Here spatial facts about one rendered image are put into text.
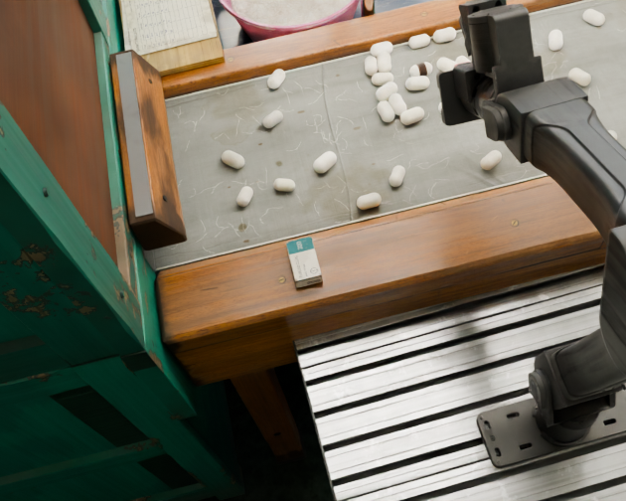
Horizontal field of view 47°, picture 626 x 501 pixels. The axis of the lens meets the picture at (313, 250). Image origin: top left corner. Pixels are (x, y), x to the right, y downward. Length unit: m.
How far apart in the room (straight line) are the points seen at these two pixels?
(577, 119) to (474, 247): 0.31
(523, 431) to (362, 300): 0.26
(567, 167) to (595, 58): 0.56
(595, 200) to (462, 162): 0.45
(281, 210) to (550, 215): 0.36
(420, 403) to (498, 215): 0.27
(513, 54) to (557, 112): 0.10
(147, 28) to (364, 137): 0.40
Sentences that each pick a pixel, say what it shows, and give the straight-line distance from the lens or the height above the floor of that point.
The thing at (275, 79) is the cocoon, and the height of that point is 0.76.
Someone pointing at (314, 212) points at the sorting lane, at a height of 0.74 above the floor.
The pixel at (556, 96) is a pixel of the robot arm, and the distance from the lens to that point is 0.74.
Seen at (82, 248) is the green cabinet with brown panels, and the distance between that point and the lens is 0.71.
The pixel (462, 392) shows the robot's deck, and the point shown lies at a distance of 0.99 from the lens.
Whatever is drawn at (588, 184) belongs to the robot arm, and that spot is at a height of 1.08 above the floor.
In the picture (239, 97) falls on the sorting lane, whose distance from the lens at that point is 1.16.
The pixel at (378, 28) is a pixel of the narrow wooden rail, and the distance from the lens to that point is 1.20.
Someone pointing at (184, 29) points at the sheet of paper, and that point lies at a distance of 1.23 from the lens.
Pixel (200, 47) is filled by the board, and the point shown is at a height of 0.78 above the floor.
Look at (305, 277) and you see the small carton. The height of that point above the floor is 0.78.
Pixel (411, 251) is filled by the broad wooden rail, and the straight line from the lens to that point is 0.96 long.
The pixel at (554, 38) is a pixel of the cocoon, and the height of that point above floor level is 0.76.
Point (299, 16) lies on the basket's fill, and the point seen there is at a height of 0.73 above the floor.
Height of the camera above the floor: 1.60
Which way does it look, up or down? 61 degrees down
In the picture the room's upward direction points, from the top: 11 degrees counter-clockwise
